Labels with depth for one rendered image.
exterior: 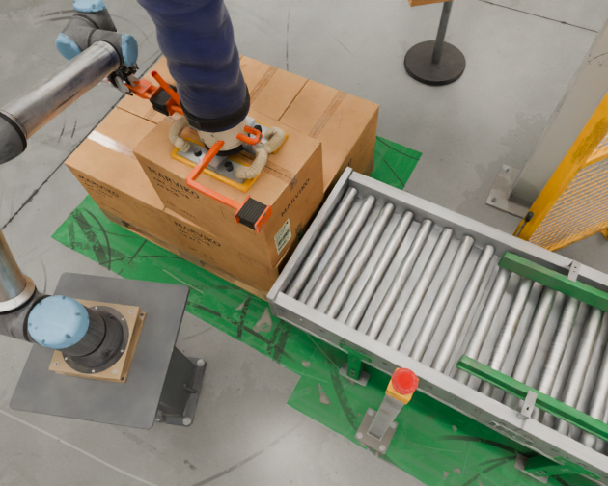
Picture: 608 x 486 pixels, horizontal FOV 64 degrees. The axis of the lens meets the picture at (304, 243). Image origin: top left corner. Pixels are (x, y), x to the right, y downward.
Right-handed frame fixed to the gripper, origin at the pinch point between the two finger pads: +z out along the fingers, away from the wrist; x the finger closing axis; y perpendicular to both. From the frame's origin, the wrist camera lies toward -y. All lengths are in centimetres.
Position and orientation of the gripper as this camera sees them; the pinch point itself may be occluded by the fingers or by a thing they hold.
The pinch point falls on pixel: (126, 87)
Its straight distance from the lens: 203.0
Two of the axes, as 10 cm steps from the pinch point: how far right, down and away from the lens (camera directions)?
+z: 0.5, 4.7, 8.8
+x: 4.9, -7.8, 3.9
